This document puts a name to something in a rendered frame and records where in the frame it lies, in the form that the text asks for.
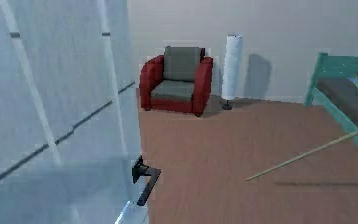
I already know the pale grey room door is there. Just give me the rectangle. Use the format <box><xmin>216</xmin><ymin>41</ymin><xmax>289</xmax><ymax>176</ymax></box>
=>
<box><xmin>0</xmin><ymin>0</ymin><xmax>150</xmax><ymax>224</ymax></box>

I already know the teal bed with colourful cover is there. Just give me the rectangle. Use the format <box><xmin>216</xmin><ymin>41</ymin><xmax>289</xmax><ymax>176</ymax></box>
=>
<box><xmin>303</xmin><ymin>52</ymin><xmax>358</xmax><ymax>159</ymax></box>

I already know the thin tan stick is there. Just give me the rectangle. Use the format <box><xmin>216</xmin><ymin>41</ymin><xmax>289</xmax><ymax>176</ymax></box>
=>
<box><xmin>245</xmin><ymin>123</ymin><xmax>358</xmax><ymax>182</ymax></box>

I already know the black door handle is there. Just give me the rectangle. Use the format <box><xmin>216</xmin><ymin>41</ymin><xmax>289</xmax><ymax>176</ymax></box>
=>
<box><xmin>131</xmin><ymin>155</ymin><xmax>162</xmax><ymax>207</ymax></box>

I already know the red armchair with grey cushions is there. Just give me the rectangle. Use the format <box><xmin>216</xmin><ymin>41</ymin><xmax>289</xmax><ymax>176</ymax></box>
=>
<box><xmin>139</xmin><ymin>45</ymin><xmax>214</xmax><ymax>118</ymax></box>

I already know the white floor lamp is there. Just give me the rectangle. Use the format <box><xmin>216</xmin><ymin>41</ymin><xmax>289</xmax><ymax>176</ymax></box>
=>
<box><xmin>221</xmin><ymin>34</ymin><xmax>244</xmax><ymax>111</ymax></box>

